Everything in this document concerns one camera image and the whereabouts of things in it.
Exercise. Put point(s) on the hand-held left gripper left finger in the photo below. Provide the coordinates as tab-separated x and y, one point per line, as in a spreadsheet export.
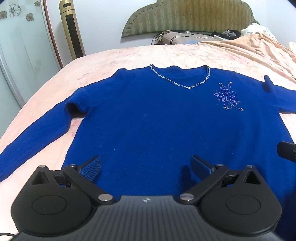
90	168

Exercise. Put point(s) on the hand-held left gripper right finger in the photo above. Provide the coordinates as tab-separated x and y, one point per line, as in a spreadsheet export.
199	165

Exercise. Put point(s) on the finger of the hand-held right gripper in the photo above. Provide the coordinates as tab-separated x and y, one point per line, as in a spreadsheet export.
286	151

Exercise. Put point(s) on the dark clothes pile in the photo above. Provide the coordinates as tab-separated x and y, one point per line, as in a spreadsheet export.
229	33

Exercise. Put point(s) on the blue beaded knit sweater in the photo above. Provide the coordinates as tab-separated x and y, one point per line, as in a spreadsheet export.
150	120

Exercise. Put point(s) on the olive padded headboard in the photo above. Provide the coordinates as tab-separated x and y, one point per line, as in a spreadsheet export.
185	16

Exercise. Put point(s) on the white duvet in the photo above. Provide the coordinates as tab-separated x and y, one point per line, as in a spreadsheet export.
292	45

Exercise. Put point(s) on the pink floral bed sheet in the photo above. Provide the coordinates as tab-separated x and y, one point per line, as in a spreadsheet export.
81	67

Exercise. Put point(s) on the white cloth bundle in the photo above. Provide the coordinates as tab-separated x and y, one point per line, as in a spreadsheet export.
252	29

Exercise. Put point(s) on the gold tower fan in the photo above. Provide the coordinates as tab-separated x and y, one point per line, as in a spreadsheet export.
72	30

